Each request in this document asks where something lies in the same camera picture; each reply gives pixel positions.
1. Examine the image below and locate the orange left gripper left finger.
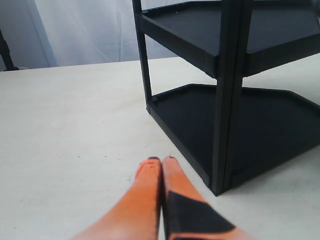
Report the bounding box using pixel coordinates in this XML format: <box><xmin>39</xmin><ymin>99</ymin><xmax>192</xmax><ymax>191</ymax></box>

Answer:
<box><xmin>73</xmin><ymin>157</ymin><xmax>162</xmax><ymax>240</ymax></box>

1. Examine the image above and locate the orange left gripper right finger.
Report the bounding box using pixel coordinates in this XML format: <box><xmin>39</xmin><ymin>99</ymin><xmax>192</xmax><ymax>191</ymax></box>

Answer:
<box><xmin>162</xmin><ymin>156</ymin><xmax>254</xmax><ymax>240</ymax></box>

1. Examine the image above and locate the black corner shelf rack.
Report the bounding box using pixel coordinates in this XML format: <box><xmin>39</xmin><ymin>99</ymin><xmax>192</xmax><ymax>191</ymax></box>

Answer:
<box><xmin>132</xmin><ymin>0</ymin><xmax>320</xmax><ymax>196</ymax></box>

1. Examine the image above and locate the black stand in background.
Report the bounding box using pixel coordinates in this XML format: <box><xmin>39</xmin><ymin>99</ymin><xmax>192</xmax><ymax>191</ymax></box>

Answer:
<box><xmin>0</xmin><ymin>31</ymin><xmax>19</xmax><ymax>71</ymax></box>

